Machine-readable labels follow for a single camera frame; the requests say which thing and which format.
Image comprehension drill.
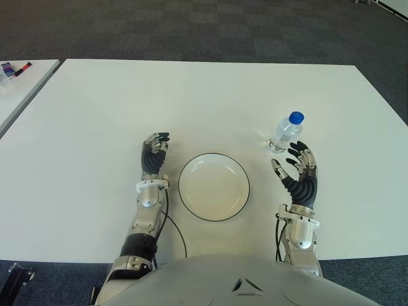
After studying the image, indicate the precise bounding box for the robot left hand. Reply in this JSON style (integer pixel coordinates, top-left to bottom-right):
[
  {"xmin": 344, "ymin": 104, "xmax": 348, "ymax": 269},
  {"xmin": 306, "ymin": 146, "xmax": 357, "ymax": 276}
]
[{"xmin": 141, "ymin": 131, "xmax": 171, "ymax": 177}]

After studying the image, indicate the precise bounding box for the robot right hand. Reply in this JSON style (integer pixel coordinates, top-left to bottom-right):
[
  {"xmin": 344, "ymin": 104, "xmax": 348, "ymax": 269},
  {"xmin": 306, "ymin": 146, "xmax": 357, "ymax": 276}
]
[{"xmin": 270, "ymin": 141, "xmax": 319, "ymax": 211}]

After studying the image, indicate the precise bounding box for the clear water bottle blue cap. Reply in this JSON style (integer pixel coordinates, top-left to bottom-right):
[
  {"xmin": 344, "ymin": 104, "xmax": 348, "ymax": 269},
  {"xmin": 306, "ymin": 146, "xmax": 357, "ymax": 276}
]
[{"xmin": 268, "ymin": 111, "xmax": 305, "ymax": 154}]

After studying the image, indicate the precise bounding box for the white plate black rim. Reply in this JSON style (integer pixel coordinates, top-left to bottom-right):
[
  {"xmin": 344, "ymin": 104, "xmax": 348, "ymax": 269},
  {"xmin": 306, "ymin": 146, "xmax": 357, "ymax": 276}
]
[{"xmin": 178, "ymin": 153, "xmax": 251, "ymax": 222}]

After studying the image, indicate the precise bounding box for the grey robot torso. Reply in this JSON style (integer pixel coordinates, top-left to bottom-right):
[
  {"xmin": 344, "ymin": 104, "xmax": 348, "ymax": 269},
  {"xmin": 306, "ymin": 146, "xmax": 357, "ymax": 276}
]
[{"xmin": 95, "ymin": 253, "xmax": 377, "ymax": 306}]

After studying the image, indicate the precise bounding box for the white side table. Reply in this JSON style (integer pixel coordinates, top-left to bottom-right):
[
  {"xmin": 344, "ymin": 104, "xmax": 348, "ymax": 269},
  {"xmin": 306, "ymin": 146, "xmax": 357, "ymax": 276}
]
[{"xmin": 0, "ymin": 59, "xmax": 61, "ymax": 138}]

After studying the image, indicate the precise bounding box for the red marker pen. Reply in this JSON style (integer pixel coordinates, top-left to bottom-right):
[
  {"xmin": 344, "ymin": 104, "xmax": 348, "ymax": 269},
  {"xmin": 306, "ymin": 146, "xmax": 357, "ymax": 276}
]
[{"xmin": 12, "ymin": 61, "xmax": 33, "ymax": 78}]

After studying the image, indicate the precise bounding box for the small blue white box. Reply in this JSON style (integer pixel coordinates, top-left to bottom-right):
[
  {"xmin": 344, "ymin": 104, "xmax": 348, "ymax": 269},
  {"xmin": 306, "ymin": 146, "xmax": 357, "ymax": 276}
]
[{"xmin": 0, "ymin": 62, "xmax": 15, "ymax": 79}]

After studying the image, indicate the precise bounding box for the black object on floor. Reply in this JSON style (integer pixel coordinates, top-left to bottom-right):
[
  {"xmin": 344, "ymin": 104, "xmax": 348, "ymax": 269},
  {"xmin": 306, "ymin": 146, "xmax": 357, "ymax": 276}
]
[{"xmin": 0, "ymin": 263, "xmax": 35, "ymax": 306}]

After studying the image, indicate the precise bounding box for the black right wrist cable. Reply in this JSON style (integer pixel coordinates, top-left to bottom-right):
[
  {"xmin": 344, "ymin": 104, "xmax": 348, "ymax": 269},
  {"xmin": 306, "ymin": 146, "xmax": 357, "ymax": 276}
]
[{"xmin": 274, "ymin": 215, "xmax": 288, "ymax": 262}]

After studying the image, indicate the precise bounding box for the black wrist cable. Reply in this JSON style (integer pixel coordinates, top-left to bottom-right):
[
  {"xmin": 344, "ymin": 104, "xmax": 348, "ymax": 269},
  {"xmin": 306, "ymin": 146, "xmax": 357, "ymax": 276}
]
[
  {"xmin": 274, "ymin": 215, "xmax": 288, "ymax": 262},
  {"xmin": 154, "ymin": 187, "xmax": 188, "ymax": 265}
]

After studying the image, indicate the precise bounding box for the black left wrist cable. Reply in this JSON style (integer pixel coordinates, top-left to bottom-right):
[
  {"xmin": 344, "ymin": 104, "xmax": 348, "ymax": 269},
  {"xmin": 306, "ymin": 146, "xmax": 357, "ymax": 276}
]
[{"xmin": 154, "ymin": 187, "xmax": 188, "ymax": 265}]

